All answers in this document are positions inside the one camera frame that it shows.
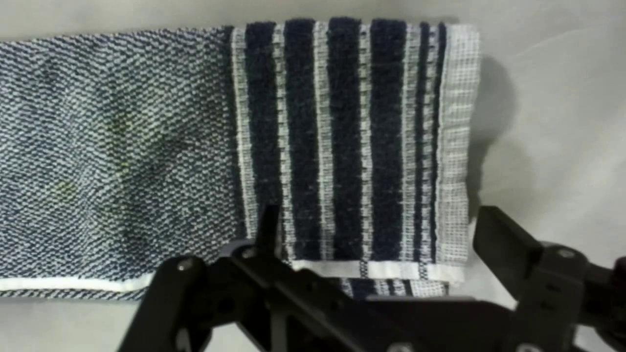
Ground blue white striped towel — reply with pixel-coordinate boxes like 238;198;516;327
0;16;484;304

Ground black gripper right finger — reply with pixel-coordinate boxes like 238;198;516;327
471;204;626;352

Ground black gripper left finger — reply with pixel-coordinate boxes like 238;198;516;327
116;204;406;352

